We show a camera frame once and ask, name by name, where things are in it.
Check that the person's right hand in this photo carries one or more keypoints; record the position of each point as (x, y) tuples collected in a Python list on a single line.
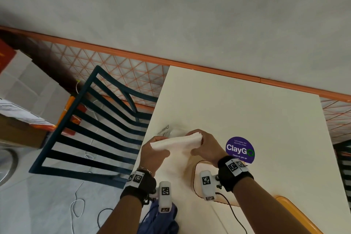
[(212, 150)]

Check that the person's left hand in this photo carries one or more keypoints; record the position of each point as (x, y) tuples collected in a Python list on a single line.
[(149, 157)]

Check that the person's right thumb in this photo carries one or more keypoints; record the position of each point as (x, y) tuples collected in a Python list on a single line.
[(198, 152)]

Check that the person's left thumb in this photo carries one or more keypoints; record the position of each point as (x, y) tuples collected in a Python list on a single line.
[(164, 153)]

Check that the white cloth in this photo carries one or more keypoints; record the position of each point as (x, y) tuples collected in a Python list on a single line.
[(178, 142)]

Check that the person's right forearm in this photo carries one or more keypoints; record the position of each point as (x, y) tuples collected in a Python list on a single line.
[(271, 209)]

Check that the person's left forearm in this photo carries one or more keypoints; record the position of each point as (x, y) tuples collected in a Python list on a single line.
[(123, 216)]

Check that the orange tray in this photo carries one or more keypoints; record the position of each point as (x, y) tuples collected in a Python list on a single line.
[(204, 165)]

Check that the clear plastic bag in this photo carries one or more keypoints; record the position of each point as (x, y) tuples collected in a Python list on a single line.
[(174, 131)]

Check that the black marker wristband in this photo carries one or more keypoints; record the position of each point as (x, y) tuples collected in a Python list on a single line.
[(138, 187), (233, 175)]

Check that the round purple sticker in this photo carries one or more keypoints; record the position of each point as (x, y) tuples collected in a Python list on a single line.
[(242, 150)]

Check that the dark blue slatted chair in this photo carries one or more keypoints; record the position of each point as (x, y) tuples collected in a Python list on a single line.
[(96, 143)]

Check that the blue clothing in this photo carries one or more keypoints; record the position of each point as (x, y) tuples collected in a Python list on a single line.
[(159, 222)]

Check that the orange crate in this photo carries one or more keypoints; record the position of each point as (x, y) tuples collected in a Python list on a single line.
[(67, 110)]

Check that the brown cardboard box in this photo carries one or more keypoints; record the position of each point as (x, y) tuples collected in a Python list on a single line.
[(19, 132)]

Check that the white cardboard box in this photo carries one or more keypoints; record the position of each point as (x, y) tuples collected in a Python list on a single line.
[(30, 88)]

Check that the grey round metal base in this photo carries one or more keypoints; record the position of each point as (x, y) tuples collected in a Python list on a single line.
[(7, 165)]

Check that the red box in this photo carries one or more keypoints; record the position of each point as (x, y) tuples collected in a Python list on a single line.
[(6, 54)]

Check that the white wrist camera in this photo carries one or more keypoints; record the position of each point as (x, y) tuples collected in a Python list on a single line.
[(207, 184), (165, 196)]

